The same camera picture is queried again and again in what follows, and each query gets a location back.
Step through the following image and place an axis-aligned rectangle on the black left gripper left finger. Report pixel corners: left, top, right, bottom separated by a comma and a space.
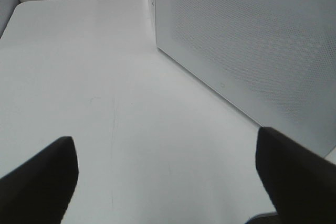
1, 136, 79, 223

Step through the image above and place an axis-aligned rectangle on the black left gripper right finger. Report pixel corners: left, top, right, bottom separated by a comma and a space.
255, 127, 335, 223

